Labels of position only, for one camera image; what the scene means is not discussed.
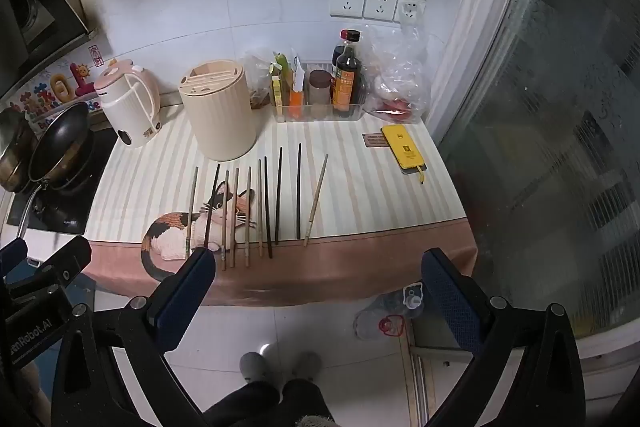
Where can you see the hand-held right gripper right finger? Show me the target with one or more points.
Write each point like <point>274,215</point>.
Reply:
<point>450,299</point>

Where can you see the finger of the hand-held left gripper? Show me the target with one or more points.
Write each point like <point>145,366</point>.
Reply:
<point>65,259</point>
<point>12,254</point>

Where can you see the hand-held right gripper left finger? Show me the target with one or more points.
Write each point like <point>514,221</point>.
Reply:
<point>182,292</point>

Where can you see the row of chopsticks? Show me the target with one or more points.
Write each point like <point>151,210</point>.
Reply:
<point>278,197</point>

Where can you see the beige round utensil holder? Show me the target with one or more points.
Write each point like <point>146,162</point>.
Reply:
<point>220,117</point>

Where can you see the white cap plastic bottle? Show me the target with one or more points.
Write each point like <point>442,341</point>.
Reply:
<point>412,297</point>

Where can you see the black induction cooktop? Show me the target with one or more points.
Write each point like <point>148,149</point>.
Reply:
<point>65,212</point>

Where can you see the person's left grey slipper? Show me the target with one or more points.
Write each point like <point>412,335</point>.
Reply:
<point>252,366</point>

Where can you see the person's grey slipper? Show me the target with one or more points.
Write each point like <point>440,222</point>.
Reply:
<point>252,366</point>
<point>306,364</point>

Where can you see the metal pot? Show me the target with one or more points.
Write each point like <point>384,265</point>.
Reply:
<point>12,147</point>

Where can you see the black frying pan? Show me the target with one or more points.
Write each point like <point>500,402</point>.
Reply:
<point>57,142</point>

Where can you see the person's left leg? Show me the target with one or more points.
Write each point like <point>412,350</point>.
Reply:
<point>245,407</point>

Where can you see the person's leg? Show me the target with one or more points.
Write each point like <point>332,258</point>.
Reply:
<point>245,407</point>
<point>305,402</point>

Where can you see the person's right grey slipper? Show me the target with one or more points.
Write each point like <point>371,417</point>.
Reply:
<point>306,364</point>

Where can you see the striped cat print tablecloth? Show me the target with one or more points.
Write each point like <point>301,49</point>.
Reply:
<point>350,187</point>

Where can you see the yellow power bank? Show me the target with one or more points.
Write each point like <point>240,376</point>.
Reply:
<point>402,147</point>

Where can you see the person's right leg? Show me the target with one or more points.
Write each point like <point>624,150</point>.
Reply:
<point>305,402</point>

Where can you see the pink white electric kettle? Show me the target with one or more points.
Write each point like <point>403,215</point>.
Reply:
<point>130,107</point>

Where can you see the brown card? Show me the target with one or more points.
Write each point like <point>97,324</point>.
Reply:
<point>371,140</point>

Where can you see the yellow box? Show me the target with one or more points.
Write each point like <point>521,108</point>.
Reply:
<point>276,94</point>

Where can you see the orange packet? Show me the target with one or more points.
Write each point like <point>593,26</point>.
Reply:
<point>297,102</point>

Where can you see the clear plastic organizer bin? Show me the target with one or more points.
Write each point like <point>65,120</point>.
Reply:
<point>320,113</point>

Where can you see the small clear plastic bag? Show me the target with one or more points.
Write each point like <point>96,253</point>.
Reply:
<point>255,67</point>

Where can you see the large clear plastic bag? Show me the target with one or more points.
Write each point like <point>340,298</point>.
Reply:
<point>400,67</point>

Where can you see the dark soy sauce bottle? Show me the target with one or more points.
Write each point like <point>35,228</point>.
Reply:
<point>346,82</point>

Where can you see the white packet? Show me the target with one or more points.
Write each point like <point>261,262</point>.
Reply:
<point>299,79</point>

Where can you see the brown lid jar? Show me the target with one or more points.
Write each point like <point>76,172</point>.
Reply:
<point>320,87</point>

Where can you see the green bottle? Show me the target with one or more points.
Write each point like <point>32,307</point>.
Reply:
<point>281,64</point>

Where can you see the range hood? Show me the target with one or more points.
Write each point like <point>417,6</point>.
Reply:
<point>30,7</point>

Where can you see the colourful wall sticker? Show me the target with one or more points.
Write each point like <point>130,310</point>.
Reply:
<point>55,89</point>

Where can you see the red stamped wall label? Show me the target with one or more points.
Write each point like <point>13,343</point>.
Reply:
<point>95,56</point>

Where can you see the white wall socket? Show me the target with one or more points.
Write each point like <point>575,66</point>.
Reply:
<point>347,2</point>
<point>381,5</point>
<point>411,10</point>

